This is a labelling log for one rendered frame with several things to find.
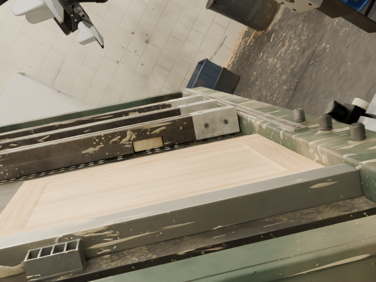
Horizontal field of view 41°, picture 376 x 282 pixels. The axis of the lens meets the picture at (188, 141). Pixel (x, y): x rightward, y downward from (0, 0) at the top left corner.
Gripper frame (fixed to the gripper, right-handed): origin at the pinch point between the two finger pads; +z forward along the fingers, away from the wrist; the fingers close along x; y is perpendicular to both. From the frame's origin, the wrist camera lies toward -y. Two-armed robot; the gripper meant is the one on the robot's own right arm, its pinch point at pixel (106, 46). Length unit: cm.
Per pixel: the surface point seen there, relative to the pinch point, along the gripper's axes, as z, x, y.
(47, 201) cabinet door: 19, 49, 28
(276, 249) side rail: 29, 101, 1
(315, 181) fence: 35, 80, -10
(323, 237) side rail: 31, 101, -3
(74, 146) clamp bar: 16.8, 9.3, 22.7
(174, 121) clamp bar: 27.2, 9.7, -2.9
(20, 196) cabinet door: 16, 41, 33
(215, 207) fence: 30, 79, 3
